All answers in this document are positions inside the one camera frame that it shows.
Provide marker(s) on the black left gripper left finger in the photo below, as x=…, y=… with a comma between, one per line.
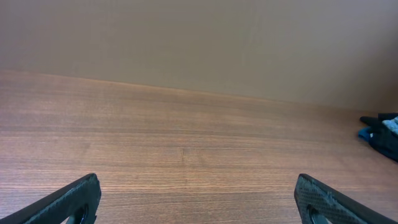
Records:
x=75, y=203

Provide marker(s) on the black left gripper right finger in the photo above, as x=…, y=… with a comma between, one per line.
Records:
x=318, y=203

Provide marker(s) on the light blue denim shorts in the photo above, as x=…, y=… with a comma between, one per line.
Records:
x=392, y=125

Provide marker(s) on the blue cloth under pile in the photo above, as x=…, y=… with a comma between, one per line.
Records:
x=365, y=134

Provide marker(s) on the dark navy shirt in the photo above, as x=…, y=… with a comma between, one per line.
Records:
x=383, y=140

